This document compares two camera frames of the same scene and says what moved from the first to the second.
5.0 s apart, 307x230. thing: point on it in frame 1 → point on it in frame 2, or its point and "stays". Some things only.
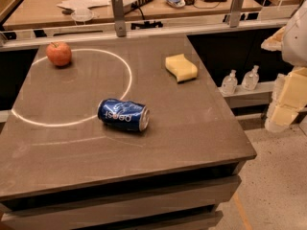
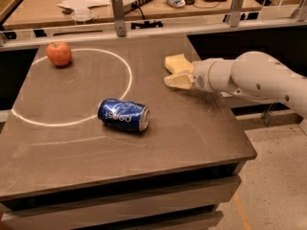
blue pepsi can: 124,114 stays
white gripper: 295,38 → 200,76
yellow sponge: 181,67 stays
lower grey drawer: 196,222 stays
